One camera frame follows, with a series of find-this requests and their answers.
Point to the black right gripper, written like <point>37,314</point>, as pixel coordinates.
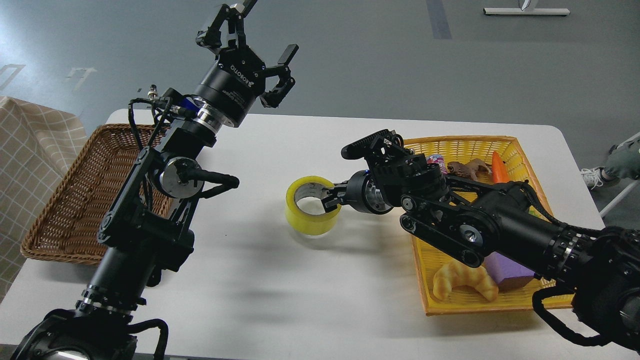
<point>359,192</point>

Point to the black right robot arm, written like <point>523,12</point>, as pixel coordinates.
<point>595,300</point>

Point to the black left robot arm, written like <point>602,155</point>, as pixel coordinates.
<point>147,227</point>

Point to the beige checkered cloth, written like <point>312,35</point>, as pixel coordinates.
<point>38,144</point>

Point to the yellow tape roll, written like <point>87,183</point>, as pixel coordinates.
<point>304,209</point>

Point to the toy croissant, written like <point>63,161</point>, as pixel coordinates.
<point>456,274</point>

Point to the brown toy animal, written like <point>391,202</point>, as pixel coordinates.
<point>470,169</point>

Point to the orange toy carrot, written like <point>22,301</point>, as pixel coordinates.
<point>500,173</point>

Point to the purple foam cube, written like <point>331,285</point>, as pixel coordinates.
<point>506,273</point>

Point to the small soda can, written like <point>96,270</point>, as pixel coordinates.
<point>436,158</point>

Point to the brown wicker basket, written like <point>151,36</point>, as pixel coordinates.
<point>66,230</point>

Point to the person's white shoe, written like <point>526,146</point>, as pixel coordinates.
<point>593,178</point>

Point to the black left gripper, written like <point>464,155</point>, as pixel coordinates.
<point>235,87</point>

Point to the white bar on floor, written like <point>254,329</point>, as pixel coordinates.
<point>516,11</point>

